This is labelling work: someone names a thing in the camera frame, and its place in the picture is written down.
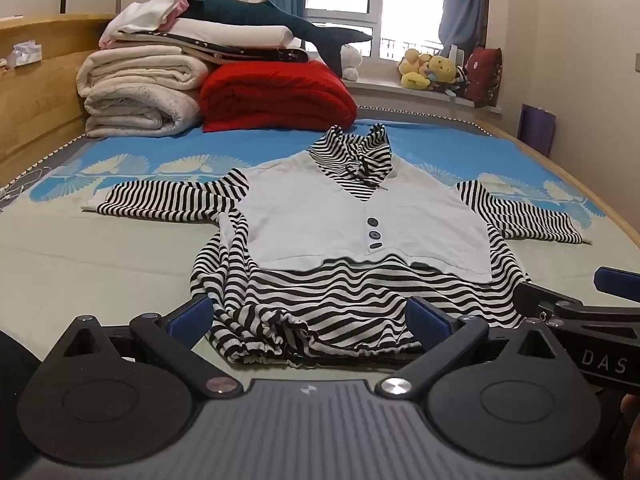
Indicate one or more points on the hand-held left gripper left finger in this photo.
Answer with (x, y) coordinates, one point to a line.
(192, 317)

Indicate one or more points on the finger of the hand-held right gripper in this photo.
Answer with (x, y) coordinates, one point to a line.
(537, 300)
(612, 280)

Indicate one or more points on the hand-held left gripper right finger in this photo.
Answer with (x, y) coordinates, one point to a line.
(427, 322)

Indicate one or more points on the black white striped hooded top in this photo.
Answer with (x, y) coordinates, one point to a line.
(300, 210)

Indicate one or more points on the purple paper bag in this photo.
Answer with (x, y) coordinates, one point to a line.
(537, 127)

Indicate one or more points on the dark red cushion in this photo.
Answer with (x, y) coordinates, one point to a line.
(482, 75)

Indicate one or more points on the cream folded blanket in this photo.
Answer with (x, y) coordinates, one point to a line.
(135, 90)

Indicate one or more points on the white windowsill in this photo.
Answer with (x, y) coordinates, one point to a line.
(380, 91)

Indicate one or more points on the red folded blanket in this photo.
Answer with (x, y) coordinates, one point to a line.
(275, 95)

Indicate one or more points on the yellow round face plush toy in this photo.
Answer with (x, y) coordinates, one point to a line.
(442, 69)

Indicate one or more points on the yellow duck plush toy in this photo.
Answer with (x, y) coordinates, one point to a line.
(414, 72)

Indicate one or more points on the wooden headboard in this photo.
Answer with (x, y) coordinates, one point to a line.
(40, 110)

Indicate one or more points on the dark trimmed folded quilt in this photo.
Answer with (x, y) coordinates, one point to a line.
(250, 54)

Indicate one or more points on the white plush toy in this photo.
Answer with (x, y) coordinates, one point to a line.
(350, 62)

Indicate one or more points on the white folded quilt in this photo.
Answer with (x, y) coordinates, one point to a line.
(235, 32)

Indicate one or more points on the pink white folded cloth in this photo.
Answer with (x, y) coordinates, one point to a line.
(145, 12)

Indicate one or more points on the dark blue shark plush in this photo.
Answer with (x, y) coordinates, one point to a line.
(260, 15)

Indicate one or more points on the tissue pack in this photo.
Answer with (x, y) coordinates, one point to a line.
(25, 54)

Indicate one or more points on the wooden bed frame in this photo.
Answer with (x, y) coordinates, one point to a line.
(575, 175)

